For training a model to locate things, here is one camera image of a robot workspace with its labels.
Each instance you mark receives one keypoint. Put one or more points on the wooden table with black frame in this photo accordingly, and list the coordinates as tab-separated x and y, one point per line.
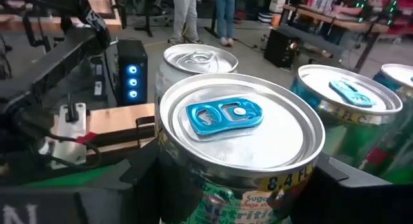
106	11

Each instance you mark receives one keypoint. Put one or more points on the black aluminium table frame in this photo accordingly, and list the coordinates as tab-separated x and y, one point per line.
122	137

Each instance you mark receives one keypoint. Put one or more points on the black equipment cabinet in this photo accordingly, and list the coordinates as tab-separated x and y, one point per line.
280	46

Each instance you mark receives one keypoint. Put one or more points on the person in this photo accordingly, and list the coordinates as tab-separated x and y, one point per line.
184	14
226	14

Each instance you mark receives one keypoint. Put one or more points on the silver beverage can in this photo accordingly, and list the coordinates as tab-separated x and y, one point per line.
200	59

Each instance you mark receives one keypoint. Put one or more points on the red storage rack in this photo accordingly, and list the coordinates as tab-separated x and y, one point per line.
401	14

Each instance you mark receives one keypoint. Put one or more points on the wooden workbench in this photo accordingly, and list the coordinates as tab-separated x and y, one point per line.
338	22

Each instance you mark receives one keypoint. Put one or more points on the slim blue beverage can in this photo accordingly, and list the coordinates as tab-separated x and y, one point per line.
348	88
398	74

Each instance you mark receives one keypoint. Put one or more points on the silver mounting bracket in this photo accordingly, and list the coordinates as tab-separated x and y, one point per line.
69	137

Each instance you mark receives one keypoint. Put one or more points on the blue silver Red Bull can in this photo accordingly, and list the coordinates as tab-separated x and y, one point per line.
238	137

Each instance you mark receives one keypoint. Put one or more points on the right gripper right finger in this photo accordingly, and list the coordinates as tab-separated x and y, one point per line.
338	191

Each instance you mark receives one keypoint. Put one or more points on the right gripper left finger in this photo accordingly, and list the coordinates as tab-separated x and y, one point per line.
142	185

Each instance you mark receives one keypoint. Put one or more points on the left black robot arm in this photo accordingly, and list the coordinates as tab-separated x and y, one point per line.
48	72

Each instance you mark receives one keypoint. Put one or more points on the black computer with blue light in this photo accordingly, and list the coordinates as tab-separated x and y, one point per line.
132	72

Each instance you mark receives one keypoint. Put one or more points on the computer with green fans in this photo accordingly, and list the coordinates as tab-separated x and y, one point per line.
363	7

